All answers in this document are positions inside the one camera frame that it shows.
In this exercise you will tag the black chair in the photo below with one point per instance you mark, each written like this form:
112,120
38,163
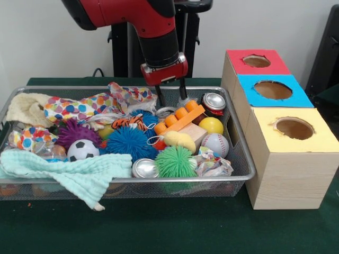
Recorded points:
325,47

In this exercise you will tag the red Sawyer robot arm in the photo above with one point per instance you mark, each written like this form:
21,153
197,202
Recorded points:
148,18

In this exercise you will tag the shallow clear mesh bin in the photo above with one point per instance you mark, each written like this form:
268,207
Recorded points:
159,189

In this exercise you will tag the polka dot cloth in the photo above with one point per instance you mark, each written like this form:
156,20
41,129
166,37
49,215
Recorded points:
79,107

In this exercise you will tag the orange toy brick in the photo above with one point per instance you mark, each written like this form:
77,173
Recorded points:
185,116

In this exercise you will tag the mint green cloth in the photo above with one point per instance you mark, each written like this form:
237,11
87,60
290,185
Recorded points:
66,169

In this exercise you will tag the black and white soccer ball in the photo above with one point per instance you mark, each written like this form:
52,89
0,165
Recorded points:
82,150

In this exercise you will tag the white baseball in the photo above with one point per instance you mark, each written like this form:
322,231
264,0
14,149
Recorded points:
215,145

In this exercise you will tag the cream knitted cloth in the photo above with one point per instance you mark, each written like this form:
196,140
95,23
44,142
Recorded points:
23,105

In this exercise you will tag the silver can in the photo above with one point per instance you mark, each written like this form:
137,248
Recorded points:
166,113

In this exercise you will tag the purple spiky ball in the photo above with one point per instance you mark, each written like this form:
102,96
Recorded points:
74,131

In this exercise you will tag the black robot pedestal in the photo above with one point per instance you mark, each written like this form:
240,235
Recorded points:
121,53

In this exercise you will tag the blue spiky ball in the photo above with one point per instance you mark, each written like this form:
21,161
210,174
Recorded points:
127,143

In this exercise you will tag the dark green side tablecloth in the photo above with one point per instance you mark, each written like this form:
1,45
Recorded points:
331,98

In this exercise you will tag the yellow ball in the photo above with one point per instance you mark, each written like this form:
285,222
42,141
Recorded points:
212,125

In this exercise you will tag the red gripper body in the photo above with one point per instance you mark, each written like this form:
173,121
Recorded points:
164,75

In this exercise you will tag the wooden box with three holes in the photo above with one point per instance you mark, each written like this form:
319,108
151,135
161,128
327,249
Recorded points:
291,174

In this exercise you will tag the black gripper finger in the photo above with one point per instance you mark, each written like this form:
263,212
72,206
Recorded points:
160,95
183,90

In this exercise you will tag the green spiky ball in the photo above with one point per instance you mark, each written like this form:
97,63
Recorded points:
176,162

